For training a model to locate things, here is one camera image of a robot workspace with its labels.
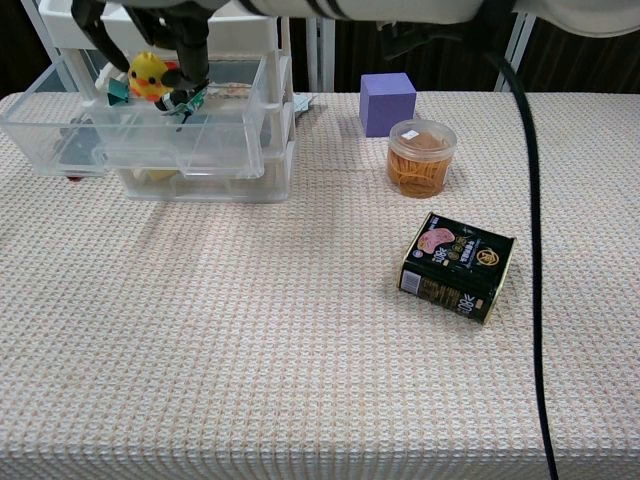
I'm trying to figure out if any white plastic object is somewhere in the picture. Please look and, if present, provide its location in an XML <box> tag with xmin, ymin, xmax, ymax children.
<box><xmin>94</xmin><ymin>62</ymin><xmax>121</xmax><ymax>91</ymax></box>

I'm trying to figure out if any yellow duck toy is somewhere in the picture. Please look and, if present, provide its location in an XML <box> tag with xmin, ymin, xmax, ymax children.
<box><xmin>127</xmin><ymin>51</ymin><xmax>174</xmax><ymax>99</ymax></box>

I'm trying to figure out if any clear jar of rubber bands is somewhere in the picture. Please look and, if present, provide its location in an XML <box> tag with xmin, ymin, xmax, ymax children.
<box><xmin>387</xmin><ymin>119</ymin><xmax>458</xmax><ymax>199</ymax></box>

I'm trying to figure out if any dark red grape bunch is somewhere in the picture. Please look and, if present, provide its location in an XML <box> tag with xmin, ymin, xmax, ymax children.
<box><xmin>58</xmin><ymin>124</ymin><xmax>104</xmax><ymax>182</ymax></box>

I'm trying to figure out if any black luncheon meat can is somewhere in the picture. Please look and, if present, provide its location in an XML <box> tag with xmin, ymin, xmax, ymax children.
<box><xmin>397</xmin><ymin>211</ymin><xmax>517</xmax><ymax>327</ymax></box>

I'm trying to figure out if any white frame post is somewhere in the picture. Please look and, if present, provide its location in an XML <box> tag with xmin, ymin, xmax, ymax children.
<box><xmin>303</xmin><ymin>17</ymin><xmax>336</xmax><ymax>94</ymax></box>
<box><xmin>19</xmin><ymin>0</ymin><xmax>57</xmax><ymax>94</ymax></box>
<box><xmin>493</xmin><ymin>12</ymin><xmax>537</xmax><ymax>92</ymax></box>

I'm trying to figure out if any clear plastic container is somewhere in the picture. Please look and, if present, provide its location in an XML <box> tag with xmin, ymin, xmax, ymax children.
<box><xmin>0</xmin><ymin>53</ymin><xmax>267</xmax><ymax>180</ymax></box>

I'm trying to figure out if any white plastic drawer unit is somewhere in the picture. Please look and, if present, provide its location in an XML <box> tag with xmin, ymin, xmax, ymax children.
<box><xmin>38</xmin><ymin>0</ymin><xmax>297</xmax><ymax>204</ymax></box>

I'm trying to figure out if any purple foam cube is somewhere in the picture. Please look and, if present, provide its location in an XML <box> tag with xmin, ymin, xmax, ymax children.
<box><xmin>359</xmin><ymin>72</ymin><xmax>418</xmax><ymax>138</ymax></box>

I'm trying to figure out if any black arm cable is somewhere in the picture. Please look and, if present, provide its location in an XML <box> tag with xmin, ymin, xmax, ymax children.
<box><xmin>479</xmin><ymin>47</ymin><xmax>560</xmax><ymax>480</ymax></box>

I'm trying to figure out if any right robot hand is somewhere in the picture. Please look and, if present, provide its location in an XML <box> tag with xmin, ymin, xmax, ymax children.
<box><xmin>69</xmin><ymin>0</ymin><xmax>229</xmax><ymax>92</ymax></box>

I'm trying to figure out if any beige waffle tablecloth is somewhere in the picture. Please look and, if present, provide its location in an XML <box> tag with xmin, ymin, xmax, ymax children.
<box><xmin>0</xmin><ymin>91</ymin><xmax>640</xmax><ymax>480</ymax></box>

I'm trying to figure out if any grey folded paper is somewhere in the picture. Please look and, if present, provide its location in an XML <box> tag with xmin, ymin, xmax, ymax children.
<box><xmin>293</xmin><ymin>92</ymin><xmax>321</xmax><ymax>120</ymax></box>

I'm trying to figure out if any clear plastic storage bin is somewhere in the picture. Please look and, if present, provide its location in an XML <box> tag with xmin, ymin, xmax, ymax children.
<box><xmin>117</xmin><ymin>149</ymin><xmax>294</xmax><ymax>199</ymax></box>

